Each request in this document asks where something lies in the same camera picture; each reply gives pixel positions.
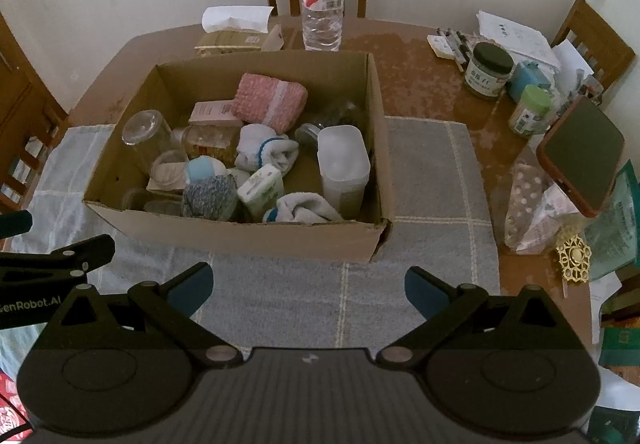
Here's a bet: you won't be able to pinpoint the glass jar with dark contents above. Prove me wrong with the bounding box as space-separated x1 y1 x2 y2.
294 101 373 152

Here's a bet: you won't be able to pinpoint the white sock with blue stripe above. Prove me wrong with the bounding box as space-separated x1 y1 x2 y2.
262 192 346 225
235 124 300 175

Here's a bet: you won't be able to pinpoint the blue grey sock roll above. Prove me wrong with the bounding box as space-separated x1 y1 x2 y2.
181 174 240 223

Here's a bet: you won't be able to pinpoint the dark lid jar green label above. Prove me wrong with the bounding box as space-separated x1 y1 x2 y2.
462 42 516 99

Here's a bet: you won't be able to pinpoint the green and white box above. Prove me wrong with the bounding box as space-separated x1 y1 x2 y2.
236 164 286 221

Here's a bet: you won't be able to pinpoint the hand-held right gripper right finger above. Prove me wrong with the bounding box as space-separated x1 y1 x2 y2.
375 266 588 369

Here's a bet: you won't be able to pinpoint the red label jar yellow contents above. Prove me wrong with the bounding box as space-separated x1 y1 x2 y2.
172 124 241 165

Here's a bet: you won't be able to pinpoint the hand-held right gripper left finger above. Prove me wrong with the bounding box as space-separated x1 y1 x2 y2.
30 262 240 369

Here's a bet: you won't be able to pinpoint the red printed bag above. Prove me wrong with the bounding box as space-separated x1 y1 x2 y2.
0 371 28 430

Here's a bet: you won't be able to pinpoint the brown cardboard box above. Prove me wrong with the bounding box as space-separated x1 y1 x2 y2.
82 50 393 265

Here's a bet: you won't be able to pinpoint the pink sock roll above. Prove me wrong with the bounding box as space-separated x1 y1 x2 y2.
232 72 309 135

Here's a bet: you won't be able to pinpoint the gold ornament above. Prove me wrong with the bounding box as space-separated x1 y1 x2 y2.
555 234 593 283

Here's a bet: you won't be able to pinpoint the green lid bottle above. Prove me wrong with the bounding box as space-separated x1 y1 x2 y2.
507 84 553 139

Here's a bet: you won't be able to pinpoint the phone in red case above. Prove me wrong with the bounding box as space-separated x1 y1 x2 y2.
536 96 626 219

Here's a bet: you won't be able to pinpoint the white envelope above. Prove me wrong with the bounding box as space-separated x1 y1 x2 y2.
550 40 596 97

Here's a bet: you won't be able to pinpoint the small clear glass jar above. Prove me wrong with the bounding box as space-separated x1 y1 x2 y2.
149 150 192 192

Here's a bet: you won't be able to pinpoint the beige tissue box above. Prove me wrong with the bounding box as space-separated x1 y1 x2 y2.
194 5 285 58

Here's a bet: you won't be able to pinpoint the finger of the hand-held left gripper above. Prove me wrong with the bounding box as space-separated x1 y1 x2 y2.
0 210 33 239
0 234 117 282

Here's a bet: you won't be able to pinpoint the bundle of pens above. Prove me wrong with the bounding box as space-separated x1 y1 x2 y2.
436 28 476 69

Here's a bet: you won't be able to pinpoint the white light blue sock ball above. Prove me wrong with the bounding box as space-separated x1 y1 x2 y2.
184 155 228 185

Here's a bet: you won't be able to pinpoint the small teal box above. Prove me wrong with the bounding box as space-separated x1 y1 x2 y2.
507 60 556 102

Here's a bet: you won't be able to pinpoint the white translucent plastic container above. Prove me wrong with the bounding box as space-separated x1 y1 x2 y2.
316 125 372 219

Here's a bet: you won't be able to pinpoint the pink box with dark label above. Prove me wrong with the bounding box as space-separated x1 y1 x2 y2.
188 101 244 127

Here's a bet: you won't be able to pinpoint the teal packet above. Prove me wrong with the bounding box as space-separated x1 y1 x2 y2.
582 161 640 282

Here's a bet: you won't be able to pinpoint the checked grey green tablecloth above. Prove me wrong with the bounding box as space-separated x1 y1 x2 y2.
0 116 501 375

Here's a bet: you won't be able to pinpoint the white printed paper slips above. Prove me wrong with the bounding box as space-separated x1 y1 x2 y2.
515 184 586 255

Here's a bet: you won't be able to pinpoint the clear dotted plastic jar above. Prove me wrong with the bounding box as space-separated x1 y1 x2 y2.
502 158 566 255

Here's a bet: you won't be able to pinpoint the stack of white papers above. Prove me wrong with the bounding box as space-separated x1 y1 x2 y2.
475 10 563 70

